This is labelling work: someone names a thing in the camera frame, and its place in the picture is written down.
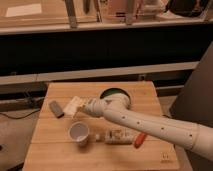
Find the black floor cable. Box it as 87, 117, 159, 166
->
0, 94, 45, 120

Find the green ceramic bowl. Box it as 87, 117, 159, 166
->
100, 87, 131, 108

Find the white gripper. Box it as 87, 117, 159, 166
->
72, 98, 107, 119

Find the grey rectangular block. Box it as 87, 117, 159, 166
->
49, 101, 64, 118

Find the white sponge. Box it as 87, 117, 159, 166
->
63, 96, 83, 117

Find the white paper cup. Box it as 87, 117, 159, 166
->
68, 122, 90, 147

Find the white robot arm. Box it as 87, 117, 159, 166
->
73, 93, 213, 161

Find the dark angled panel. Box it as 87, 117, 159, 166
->
170, 41, 213, 171

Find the white labelled bottle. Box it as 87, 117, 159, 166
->
95, 129, 134, 145

